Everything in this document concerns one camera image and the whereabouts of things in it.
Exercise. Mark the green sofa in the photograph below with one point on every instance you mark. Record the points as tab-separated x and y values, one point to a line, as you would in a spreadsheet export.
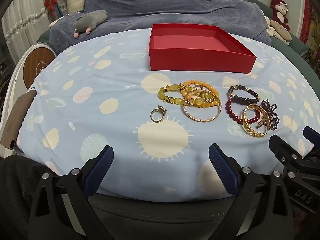
297	50

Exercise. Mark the grey plush mouse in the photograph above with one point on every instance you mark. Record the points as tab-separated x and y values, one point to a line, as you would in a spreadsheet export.
87	22

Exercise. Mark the white appliance with wooden disc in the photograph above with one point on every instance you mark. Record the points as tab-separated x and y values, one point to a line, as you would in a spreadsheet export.
35	62

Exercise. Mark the beige cookie plush toy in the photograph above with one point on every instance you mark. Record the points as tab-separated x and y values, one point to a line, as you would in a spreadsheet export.
280	30

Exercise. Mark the light blue printed sheet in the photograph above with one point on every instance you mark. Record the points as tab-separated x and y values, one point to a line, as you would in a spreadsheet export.
112	130

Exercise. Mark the pale curtain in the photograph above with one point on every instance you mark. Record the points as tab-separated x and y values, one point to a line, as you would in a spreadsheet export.
27	7

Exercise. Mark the gold leaf cuff bangle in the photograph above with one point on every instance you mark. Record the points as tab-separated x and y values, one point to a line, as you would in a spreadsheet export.
248	127

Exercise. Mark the silver tinsel garland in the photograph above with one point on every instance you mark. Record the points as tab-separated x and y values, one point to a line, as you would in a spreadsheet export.
22	23

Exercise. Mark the red cardboard box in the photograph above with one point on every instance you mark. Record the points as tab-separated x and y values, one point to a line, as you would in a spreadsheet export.
200	55

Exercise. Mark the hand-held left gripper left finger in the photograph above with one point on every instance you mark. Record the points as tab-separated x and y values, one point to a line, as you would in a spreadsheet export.
100	164

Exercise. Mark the grey-blue velvet blanket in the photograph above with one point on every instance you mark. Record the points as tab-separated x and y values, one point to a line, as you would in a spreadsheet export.
175	5

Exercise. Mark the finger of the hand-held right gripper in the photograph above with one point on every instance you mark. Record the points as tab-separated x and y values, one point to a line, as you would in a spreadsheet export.
311	135
282	148

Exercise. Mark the red bow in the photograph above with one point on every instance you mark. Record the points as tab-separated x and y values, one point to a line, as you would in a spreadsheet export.
51	5

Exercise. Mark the black clothing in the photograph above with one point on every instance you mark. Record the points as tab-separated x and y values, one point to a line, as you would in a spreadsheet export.
15	192

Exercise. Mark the red monkey plush toy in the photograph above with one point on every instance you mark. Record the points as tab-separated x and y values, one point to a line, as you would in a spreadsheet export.
280	10

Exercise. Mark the red patterned wall hanging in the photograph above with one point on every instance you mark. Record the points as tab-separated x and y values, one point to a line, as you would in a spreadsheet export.
310	30

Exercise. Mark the thin gold bangle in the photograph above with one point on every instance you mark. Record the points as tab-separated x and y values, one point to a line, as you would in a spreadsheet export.
200	120

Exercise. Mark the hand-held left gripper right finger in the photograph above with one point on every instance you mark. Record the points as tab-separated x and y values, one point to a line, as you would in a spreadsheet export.
222	168

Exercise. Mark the brown cardboard box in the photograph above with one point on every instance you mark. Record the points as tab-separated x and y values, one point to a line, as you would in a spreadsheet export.
15	120

